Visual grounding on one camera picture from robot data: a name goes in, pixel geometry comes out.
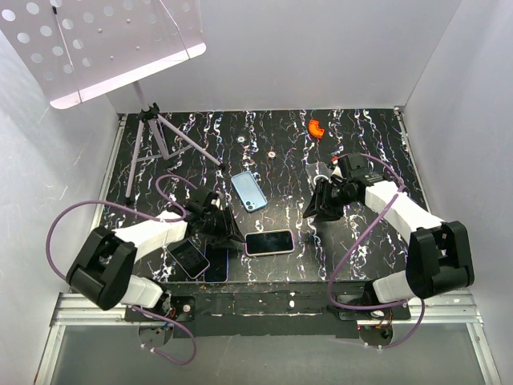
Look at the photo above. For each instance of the blue phone case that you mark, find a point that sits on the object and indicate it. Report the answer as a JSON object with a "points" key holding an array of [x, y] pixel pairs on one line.
{"points": [[249, 191]]}

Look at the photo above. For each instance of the perforated music stand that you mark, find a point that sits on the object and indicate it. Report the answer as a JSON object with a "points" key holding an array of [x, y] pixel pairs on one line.
{"points": [[80, 50]]}

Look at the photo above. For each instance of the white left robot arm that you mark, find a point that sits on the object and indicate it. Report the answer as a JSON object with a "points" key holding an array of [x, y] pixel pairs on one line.
{"points": [[102, 271]]}

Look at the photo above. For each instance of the orange curved plastic part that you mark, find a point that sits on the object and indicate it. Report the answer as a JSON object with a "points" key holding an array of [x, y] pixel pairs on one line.
{"points": [[315, 130]]}

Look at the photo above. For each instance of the pink phone case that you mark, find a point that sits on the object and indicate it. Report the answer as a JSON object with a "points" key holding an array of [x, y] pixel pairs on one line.
{"points": [[246, 244]]}

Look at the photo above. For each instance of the clear magnetic phone case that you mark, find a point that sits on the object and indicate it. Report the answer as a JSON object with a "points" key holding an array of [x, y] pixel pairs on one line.
{"points": [[316, 172]]}

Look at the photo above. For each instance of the lilac phone tilted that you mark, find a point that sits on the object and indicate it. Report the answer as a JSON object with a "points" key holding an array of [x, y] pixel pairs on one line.
{"points": [[189, 258]]}

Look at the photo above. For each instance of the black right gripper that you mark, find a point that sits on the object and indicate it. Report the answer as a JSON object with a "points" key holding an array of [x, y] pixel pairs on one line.
{"points": [[328, 212]]}

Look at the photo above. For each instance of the purple edged black phone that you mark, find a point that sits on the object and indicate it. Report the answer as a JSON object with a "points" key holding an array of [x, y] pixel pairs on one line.
{"points": [[217, 272]]}

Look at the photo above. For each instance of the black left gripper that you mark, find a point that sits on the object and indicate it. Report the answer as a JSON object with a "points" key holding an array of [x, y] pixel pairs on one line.
{"points": [[224, 239]]}

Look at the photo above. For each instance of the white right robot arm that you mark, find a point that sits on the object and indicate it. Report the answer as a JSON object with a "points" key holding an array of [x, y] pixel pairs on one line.
{"points": [[439, 256]]}

